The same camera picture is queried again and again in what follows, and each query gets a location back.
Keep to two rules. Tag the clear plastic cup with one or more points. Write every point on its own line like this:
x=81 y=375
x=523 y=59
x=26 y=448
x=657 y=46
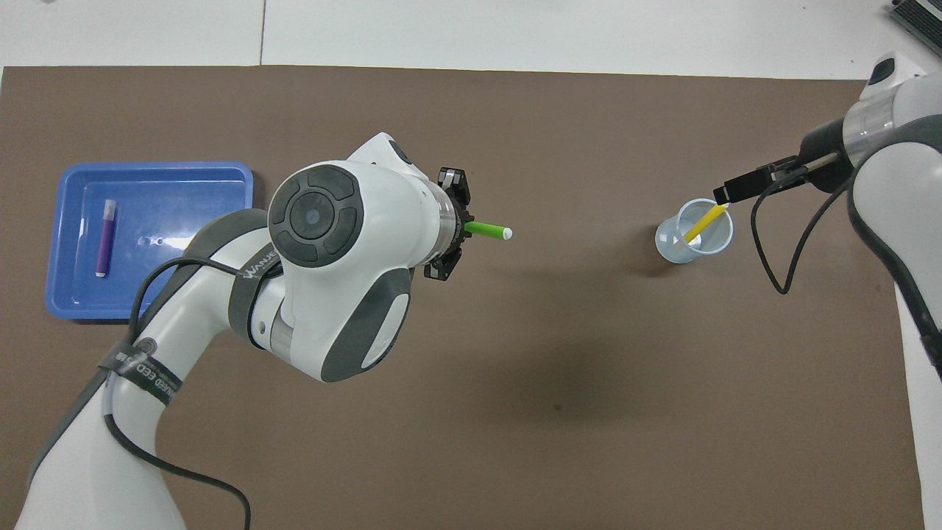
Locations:
x=673 y=249

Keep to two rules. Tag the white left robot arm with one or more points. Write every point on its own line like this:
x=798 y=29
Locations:
x=331 y=294

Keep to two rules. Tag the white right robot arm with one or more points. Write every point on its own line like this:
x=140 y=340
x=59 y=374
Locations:
x=898 y=184

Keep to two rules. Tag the grey ribbed device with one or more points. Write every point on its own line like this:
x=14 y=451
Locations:
x=920 y=18

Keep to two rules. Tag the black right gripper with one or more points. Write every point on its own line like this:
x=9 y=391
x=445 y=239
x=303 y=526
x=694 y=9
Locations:
x=828 y=154

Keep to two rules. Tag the yellow pen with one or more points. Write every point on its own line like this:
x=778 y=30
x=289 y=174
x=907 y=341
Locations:
x=703 y=224

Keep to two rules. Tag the brown table mat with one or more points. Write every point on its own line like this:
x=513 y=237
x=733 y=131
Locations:
x=559 y=368

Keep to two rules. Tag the purple pen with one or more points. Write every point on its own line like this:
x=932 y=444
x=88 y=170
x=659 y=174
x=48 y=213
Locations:
x=105 y=243

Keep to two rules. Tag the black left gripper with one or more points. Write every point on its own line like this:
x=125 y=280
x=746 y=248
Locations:
x=456 y=221

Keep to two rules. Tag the green pen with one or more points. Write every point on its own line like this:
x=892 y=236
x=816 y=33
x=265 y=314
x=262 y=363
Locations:
x=486 y=230

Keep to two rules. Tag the blue plastic tray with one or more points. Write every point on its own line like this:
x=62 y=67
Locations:
x=162 y=199

